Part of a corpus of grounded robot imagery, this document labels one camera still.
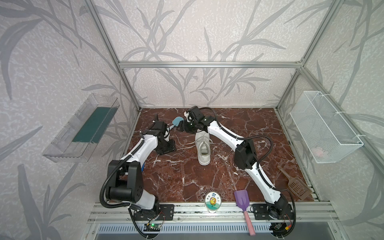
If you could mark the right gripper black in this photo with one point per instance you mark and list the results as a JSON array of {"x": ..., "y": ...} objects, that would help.
[{"x": 188, "y": 122}]

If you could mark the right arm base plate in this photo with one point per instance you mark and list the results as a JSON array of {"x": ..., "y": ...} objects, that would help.
[{"x": 261, "y": 212}]

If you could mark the purple pink toy shovel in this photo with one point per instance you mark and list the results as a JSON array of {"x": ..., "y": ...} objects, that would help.
[{"x": 242, "y": 201}]

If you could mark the white wire mesh basket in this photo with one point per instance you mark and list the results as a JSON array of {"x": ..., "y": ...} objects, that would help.
[{"x": 322, "y": 125}]

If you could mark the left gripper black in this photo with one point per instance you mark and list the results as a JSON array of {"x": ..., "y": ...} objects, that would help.
[{"x": 165, "y": 145}]

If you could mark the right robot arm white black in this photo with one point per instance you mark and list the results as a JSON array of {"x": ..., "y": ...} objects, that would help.
[{"x": 245, "y": 157}]

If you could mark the green circuit board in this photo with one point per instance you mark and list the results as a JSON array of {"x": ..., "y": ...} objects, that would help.
[{"x": 152, "y": 227}]

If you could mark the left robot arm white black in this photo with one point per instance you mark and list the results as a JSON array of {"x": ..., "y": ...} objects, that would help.
[{"x": 124, "y": 185}]

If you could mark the white sneaker shoe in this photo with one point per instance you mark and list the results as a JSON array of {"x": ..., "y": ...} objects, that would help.
[{"x": 202, "y": 141}]

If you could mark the brown slotted litter scoop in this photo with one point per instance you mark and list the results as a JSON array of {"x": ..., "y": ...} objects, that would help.
[{"x": 296, "y": 185}]

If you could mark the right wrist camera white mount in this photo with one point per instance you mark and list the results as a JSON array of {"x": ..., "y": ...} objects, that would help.
[{"x": 188, "y": 117}]

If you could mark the clear plastic wall tray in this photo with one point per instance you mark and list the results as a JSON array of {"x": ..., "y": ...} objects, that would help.
[{"x": 79, "y": 138}]

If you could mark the pink item in basket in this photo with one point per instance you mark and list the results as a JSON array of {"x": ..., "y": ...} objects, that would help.
[{"x": 318, "y": 152}]

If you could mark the right circuit board with wires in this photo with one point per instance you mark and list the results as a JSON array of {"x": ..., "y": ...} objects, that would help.
[{"x": 280, "y": 227}]

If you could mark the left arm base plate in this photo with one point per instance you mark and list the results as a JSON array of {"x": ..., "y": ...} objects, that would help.
[{"x": 162, "y": 212}]

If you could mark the light blue silicone spatula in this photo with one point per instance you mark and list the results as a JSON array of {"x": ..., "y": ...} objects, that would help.
[{"x": 175, "y": 122}]

